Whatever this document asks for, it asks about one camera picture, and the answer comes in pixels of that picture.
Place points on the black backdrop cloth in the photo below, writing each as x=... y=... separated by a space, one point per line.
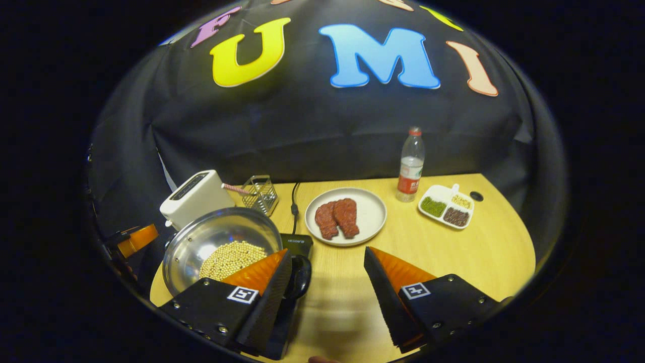
x=312 y=131

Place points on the black table grommet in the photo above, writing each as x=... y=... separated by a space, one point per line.
x=476 y=196

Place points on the white round plate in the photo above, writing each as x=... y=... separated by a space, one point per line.
x=370 y=212

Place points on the clear plastic water bottle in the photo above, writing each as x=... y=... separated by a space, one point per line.
x=410 y=171

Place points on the white divided dish of beans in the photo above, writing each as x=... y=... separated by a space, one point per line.
x=443 y=209

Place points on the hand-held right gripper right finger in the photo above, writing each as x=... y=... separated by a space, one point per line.
x=388 y=302

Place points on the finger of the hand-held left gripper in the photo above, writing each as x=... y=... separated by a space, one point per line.
x=138 y=239

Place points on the black induction cooktop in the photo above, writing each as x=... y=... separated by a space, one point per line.
x=297 y=244

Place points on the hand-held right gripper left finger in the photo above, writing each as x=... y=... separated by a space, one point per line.
x=269 y=307

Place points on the pile of soybeans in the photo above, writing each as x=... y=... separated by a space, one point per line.
x=229 y=259

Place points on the white toaster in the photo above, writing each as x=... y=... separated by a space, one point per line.
x=194 y=201

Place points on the pink striped straw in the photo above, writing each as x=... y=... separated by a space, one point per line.
x=234 y=188

